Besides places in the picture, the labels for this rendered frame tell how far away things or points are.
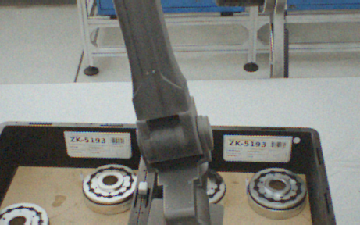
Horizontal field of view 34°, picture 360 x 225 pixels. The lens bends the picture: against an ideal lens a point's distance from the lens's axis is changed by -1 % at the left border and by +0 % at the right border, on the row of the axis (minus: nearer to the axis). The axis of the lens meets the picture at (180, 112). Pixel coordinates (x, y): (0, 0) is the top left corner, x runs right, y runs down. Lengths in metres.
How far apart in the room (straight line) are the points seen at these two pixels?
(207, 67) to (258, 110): 1.56
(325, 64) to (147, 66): 2.54
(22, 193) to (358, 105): 0.89
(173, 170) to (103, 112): 0.85
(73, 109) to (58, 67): 1.62
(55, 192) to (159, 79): 0.52
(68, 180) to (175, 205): 0.50
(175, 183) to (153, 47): 0.16
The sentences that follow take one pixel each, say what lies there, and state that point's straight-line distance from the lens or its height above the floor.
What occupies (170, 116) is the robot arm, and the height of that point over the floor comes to 1.18.
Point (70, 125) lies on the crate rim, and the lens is 1.13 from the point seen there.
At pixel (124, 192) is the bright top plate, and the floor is 0.86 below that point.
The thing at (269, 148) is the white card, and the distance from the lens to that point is 1.11.
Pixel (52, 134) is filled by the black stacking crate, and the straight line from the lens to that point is 1.14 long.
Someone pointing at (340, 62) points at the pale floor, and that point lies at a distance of 3.20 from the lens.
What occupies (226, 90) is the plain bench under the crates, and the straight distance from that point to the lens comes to 1.62.
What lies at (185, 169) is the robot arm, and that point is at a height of 1.12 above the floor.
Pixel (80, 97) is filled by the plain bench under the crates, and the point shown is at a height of 0.70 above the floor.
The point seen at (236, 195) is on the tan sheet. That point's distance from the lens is 1.10.
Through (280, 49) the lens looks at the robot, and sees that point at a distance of 1.81.
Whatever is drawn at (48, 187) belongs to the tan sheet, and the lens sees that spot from 1.15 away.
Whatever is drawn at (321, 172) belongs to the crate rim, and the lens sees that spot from 1.01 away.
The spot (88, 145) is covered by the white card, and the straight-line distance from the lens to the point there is 1.14.
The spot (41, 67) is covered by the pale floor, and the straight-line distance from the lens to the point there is 3.21.
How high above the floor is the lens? 1.58
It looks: 35 degrees down
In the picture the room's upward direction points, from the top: 2 degrees counter-clockwise
